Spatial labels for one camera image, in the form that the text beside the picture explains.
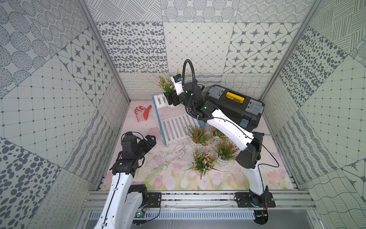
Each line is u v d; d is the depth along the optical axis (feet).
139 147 2.20
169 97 2.13
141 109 3.76
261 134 3.21
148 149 2.29
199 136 2.73
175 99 2.17
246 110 3.04
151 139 2.35
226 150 2.56
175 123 3.42
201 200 2.51
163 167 2.82
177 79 2.01
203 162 2.38
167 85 2.14
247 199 2.42
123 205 1.48
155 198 2.45
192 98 1.82
